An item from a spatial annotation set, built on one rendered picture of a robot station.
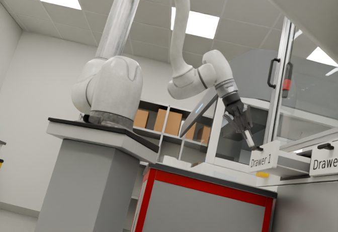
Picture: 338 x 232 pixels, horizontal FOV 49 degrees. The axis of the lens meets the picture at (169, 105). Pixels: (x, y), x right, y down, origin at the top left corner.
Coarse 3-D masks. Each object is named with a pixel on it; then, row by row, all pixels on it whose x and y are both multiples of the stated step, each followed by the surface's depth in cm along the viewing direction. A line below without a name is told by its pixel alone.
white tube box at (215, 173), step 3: (207, 171) 183; (210, 171) 180; (213, 171) 177; (207, 174) 182; (210, 174) 179; (213, 174) 176; (216, 174) 176; (219, 174) 176; (222, 174) 177; (225, 174) 178; (219, 177) 176; (222, 177) 177; (225, 177) 177; (228, 177) 178; (231, 177) 178; (234, 177) 179; (231, 180) 178; (234, 180) 179
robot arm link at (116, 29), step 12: (120, 0) 153; (132, 0) 154; (120, 12) 151; (132, 12) 155; (108, 24) 151; (120, 24) 150; (108, 36) 149; (120, 36) 150; (108, 48) 147; (120, 48) 150; (96, 60) 145; (84, 72) 144; (96, 72) 141; (84, 84) 139; (72, 96) 146; (84, 96) 137; (84, 108) 140
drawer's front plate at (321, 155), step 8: (336, 144) 126; (312, 152) 141; (320, 152) 135; (328, 152) 129; (336, 152) 124; (312, 160) 140; (320, 160) 134; (328, 160) 128; (312, 168) 138; (320, 168) 132; (328, 168) 127; (336, 168) 122
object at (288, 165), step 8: (280, 152) 145; (280, 160) 144; (288, 160) 144; (296, 160) 145; (304, 160) 145; (280, 168) 148; (288, 168) 144; (296, 168) 144; (304, 168) 144; (280, 176) 168; (288, 176) 162; (296, 176) 157
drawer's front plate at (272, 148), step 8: (264, 144) 157; (272, 144) 147; (256, 152) 165; (264, 152) 154; (272, 152) 145; (256, 160) 162; (264, 160) 152; (272, 160) 143; (256, 168) 159; (264, 168) 150; (272, 168) 143
